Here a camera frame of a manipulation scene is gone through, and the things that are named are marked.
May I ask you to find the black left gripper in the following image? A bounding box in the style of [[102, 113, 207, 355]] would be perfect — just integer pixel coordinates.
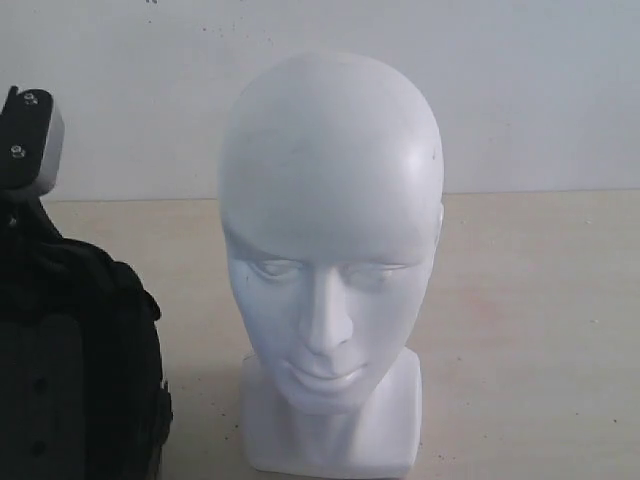
[[1, 85, 60, 257]]

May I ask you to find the white mannequin head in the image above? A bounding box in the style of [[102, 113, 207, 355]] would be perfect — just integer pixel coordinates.
[[218, 52, 444, 465]]

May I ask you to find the black helmet with visor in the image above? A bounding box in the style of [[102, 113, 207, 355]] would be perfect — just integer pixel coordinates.
[[1, 237, 173, 479]]

